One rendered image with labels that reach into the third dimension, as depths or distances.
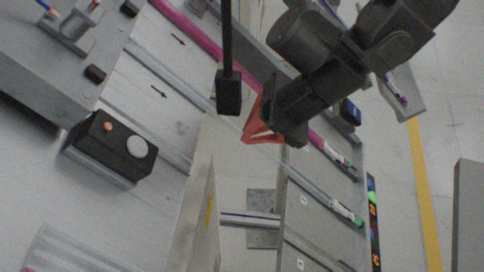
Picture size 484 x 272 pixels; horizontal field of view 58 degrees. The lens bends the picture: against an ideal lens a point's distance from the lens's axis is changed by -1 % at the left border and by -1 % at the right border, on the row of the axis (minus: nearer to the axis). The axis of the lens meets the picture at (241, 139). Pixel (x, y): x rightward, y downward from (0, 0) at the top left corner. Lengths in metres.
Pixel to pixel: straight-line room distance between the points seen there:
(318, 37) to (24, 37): 0.30
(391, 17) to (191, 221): 0.60
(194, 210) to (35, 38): 0.61
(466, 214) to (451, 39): 1.68
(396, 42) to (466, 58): 2.05
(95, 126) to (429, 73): 2.07
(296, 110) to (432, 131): 1.55
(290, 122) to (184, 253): 0.42
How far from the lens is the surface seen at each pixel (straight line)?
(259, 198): 1.70
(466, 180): 1.14
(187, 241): 0.92
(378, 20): 0.52
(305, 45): 0.51
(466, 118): 2.21
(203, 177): 1.00
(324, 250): 0.73
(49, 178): 0.45
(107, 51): 0.47
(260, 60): 0.80
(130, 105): 0.54
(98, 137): 0.44
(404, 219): 1.76
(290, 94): 0.57
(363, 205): 0.85
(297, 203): 0.71
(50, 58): 0.43
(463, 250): 1.03
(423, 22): 0.53
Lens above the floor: 1.43
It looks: 49 degrees down
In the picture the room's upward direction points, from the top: straight up
